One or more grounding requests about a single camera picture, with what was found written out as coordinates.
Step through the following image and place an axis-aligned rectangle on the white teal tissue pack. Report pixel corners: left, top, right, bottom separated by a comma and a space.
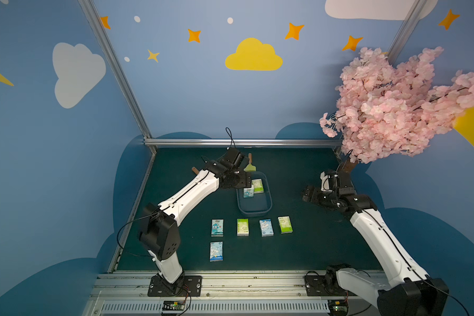
243, 185, 254, 198

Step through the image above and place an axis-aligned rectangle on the green white tissue pack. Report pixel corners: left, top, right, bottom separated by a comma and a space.
236, 219, 250, 236

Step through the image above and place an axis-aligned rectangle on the teal red patterned tissue pack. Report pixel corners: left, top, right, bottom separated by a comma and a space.
211, 219, 224, 237

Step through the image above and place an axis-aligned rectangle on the blue star tissue pack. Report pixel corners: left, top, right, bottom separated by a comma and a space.
259, 219, 274, 237

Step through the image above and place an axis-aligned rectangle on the blue white tissue pack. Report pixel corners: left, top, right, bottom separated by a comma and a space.
209, 242, 223, 262

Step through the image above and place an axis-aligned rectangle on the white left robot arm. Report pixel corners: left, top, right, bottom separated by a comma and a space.
138, 147, 251, 296

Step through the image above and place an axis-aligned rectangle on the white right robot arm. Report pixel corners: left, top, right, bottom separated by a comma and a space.
302, 170, 449, 315

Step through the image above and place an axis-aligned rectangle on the blue plastic storage box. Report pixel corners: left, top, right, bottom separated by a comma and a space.
236, 171, 273, 217

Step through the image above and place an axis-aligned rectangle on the pink artificial blossom tree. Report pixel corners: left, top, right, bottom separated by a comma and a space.
319, 47, 474, 172

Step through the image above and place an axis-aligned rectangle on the right green circuit board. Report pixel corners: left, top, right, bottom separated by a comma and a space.
328, 300, 348, 316

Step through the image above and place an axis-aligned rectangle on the green circuit board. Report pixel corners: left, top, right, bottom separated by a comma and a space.
328, 300, 348, 316
161, 300, 186, 313

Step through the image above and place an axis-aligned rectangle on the left green circuit board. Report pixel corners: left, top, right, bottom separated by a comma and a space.
161, 300, 186, 313

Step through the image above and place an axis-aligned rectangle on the green garden trowel wooden handle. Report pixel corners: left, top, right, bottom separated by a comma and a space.
244, 153, 257, 172

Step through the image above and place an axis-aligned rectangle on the aluminium back frame rail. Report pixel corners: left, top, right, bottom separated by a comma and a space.
144, 138, 342, 148

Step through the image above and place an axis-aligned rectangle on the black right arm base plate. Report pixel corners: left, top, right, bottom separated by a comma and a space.
304, 271, 356, 297

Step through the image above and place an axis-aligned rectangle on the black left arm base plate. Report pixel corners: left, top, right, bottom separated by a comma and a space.
147, 274, 202, 297

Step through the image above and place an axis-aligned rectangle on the left floor frame rail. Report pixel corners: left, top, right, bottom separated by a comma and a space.
105, 150, 156, 274

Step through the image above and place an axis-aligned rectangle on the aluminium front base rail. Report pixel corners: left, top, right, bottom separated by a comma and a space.
80, 270, 425, 316

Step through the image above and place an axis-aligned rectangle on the aluminium right corner post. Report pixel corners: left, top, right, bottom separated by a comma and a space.
387, 0, 428, 65

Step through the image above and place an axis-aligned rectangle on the aluminium corner post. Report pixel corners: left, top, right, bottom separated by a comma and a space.
78, 0, 157, 155
387, 0, 428, 65

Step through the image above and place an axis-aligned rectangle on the aluminium left corner post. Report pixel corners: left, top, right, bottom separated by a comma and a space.
78, 0, 157, 155

